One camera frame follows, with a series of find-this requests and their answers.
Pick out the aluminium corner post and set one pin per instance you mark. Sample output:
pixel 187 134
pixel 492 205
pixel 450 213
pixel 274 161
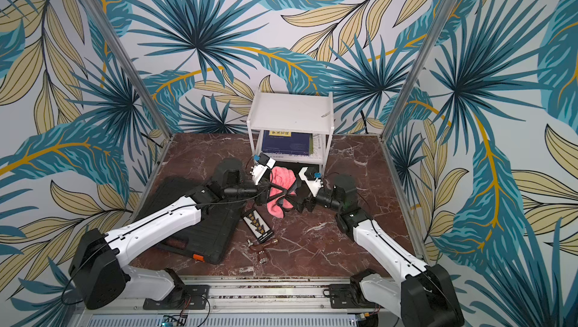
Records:
pixel 95 11
pixel 430 39

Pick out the black screwdriver bit holder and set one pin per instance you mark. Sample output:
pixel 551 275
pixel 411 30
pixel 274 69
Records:
pixel 257 225

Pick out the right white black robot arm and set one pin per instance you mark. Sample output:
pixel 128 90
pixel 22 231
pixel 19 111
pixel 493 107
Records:
pixel 414 291

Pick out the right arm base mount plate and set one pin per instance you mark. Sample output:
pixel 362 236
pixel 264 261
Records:
pixel 345 296

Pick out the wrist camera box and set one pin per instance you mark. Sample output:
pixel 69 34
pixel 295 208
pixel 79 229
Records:
pixel 262 164
pixel 312 179

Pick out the pink fluffy cloth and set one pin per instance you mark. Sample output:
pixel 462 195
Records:
pixel 282 180

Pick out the right aluminium corner post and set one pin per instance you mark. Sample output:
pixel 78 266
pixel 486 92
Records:
pixel 430 39

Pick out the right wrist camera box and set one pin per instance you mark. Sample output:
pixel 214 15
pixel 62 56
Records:
pixel 312 179

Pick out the red-brown small tool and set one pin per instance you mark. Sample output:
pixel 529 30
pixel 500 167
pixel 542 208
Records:
pixel 261 250

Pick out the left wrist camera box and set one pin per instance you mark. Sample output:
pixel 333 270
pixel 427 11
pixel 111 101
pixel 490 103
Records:
pixel 262 164

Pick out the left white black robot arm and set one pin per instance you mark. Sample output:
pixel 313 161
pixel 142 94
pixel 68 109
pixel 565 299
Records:
pixel 101 269

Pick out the black plastic tool case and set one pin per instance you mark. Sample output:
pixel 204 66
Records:
pixel 208 240

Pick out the white two-tier bookshelf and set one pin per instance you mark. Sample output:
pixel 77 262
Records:
pixel 295 113

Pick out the dark blue book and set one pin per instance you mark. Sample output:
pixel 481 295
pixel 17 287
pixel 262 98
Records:
pixel 286 142

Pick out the aluminium front rail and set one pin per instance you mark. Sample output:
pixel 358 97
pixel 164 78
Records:
pixel 228 301

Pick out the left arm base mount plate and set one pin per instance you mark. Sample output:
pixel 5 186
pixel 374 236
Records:
pixel 186 297

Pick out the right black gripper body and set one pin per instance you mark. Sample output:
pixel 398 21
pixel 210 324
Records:
pixel 302 197

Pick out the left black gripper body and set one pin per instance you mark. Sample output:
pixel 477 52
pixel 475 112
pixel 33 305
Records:
pixel 262 187

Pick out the left aluminium corner post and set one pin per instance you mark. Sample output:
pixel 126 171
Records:
pixel 95 11

